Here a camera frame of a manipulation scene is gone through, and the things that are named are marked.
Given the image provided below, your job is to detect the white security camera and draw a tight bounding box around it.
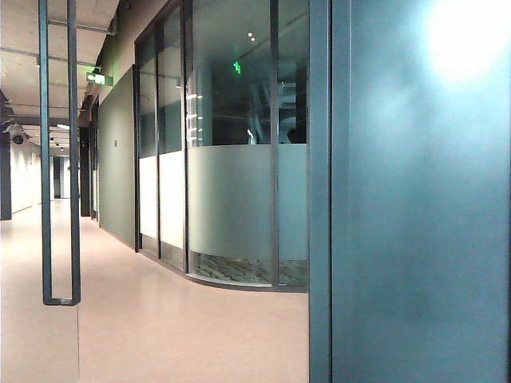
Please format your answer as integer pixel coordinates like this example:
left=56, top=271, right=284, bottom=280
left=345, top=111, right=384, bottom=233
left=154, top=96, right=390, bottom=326
left=2, top=124, right=32, bottom=146

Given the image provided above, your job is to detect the curved frosted glass partition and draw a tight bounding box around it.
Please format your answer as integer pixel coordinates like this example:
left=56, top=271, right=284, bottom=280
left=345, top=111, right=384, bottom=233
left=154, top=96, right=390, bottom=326
left=132, top=0, right=310, bottom=293

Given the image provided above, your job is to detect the green illuminated exit sign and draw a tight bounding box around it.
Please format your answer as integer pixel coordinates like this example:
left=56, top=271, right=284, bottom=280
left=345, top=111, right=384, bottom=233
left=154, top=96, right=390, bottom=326
left=85, top=68, right=114, bottom=86

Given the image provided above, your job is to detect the grey metal door frame post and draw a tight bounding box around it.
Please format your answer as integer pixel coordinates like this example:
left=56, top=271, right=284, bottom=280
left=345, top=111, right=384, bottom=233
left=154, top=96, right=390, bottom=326
left=307, top=0, right=353, bottom=383

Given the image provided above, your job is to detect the frameless glass door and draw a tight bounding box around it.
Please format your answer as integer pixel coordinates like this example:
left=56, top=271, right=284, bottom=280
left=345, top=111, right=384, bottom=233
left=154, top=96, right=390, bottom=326
left=0, top=0, right=81, bottom=383

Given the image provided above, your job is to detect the grey ceiling pipe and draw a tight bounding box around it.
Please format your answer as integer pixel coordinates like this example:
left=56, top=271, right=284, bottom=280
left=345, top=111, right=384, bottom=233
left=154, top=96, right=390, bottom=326
left=47, top=18, right=117, bottom=36

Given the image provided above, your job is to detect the dark metal door pull handle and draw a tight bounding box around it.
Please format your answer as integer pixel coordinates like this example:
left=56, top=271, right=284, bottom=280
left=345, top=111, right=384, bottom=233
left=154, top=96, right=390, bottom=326
left=38, top=0, right=82, bottom=307

